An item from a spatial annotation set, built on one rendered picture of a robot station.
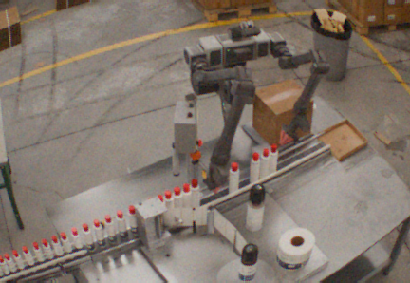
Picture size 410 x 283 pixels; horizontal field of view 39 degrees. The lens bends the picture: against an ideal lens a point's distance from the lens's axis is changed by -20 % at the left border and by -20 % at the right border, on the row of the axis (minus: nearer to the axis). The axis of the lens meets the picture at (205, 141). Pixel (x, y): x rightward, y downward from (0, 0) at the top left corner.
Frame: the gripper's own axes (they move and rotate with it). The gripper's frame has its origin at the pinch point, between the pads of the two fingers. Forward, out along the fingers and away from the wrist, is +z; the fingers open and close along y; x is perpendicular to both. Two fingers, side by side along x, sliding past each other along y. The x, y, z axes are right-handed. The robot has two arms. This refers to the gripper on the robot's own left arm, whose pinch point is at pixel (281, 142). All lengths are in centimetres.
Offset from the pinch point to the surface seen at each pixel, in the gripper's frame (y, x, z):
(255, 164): 4.0, -13.1, 15.1
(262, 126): -29.0, 15.1, 6.0
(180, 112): -8, -71, 6
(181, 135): -1, -69, 14
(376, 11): -182, 273, -131
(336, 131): -9, 58, -19
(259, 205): 33.1, -28.7, 22.4
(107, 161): -139, 32, 118
